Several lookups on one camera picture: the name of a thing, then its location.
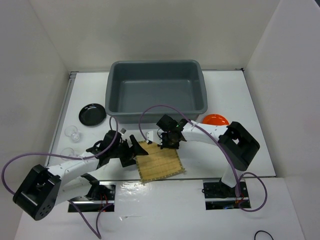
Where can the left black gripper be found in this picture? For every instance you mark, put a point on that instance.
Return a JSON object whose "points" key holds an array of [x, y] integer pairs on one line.
{"points": [[135, 149]]}

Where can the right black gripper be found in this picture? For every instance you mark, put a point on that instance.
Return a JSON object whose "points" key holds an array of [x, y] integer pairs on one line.
{"points": [[163, 145]]}

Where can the square bamboo mat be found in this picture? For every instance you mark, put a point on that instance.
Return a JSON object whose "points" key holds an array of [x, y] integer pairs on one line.
{"points": [[159, 164]]}

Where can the orange plastic plate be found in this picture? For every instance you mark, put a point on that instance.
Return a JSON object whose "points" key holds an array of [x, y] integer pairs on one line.
{"points": [[215, 119]]}

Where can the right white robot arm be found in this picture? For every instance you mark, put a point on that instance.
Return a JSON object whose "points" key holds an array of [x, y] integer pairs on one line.
{"points": [[236, 143]]}

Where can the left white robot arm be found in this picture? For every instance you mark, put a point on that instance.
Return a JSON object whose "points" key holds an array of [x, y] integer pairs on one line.
{"points": [[45, 187]]}

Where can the grey plastic bin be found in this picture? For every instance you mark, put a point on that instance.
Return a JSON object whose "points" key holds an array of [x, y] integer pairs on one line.
{"points": [[143, 91]]}

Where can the black round plate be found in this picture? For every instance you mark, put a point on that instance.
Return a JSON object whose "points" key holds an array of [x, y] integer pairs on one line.
{"points": [[92, 115]]}

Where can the clear glass cup near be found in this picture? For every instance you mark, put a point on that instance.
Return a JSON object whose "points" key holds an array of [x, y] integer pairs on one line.
{"points": [[69, 154]]}

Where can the clear glass cup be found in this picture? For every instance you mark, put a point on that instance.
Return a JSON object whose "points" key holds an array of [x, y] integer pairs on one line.
{"points": [[69, 154], [72, 133]]}

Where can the clear glass cup far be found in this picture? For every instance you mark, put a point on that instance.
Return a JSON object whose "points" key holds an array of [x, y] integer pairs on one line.
{"points": [[72, 133]]}

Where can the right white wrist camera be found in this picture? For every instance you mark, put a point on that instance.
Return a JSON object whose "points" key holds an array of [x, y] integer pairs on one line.
{"points": [[150, 137]]}

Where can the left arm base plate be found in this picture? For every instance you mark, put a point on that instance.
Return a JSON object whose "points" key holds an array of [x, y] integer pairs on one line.
{"points": [[103, 196]]}

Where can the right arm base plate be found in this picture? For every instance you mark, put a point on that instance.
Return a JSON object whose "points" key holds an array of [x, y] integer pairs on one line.
{"points": [[218, 196]]}

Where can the aluminium table edge rail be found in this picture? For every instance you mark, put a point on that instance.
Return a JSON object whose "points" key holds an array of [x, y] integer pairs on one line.
{"points": [[61, 117]]}

